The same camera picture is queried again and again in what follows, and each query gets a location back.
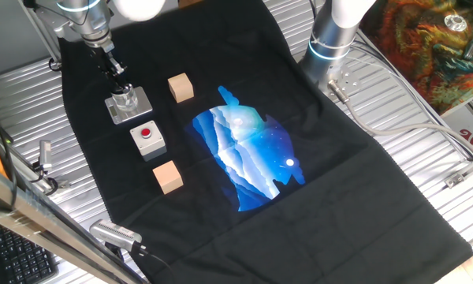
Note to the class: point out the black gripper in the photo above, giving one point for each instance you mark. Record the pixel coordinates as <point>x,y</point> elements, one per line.
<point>107,65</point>

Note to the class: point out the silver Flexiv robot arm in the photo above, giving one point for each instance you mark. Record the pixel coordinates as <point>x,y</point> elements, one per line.
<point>331,35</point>

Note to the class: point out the clear glass jar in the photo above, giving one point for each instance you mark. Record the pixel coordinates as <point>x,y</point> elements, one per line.
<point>126,102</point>

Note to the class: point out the silver digital scale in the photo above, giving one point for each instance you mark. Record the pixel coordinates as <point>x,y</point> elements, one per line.
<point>142,106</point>

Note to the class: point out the light wooden cube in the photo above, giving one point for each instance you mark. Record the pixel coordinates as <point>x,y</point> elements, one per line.
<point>180,87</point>
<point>167,177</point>

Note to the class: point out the thin metal rod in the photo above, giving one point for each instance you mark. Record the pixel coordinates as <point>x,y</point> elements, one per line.
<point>47,43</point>

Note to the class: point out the white box with red button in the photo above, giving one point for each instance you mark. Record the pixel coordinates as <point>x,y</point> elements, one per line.
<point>147,144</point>

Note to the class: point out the black computer keyboard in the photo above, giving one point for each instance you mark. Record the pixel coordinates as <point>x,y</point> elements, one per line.
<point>23,260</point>

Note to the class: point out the black cloth with blue print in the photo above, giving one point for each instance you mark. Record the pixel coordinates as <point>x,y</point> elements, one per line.
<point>339,217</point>

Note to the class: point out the colourful orange painted cloth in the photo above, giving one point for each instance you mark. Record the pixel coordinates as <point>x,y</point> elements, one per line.
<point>418,59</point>

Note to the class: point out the silver round metal disc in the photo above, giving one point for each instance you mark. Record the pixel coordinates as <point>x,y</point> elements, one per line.
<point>455,23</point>

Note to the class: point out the dark metal cylinder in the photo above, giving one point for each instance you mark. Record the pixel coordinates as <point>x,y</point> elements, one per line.
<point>471,49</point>

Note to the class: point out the white box with red print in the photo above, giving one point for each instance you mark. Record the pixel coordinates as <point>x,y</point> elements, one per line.
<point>469,130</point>

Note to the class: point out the small silver bracket device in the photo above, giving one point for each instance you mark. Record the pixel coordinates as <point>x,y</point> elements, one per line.
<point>45,154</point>

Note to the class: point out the silver depth camera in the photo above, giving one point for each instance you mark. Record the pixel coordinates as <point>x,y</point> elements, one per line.
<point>114,233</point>

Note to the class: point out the aluminium frame beam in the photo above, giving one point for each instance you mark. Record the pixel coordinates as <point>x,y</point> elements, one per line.
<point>31,221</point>

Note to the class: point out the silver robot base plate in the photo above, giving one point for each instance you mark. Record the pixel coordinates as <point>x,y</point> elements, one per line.
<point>348,81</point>

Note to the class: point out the metal angle bracket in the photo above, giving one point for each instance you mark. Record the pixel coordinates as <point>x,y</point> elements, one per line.
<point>455,179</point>

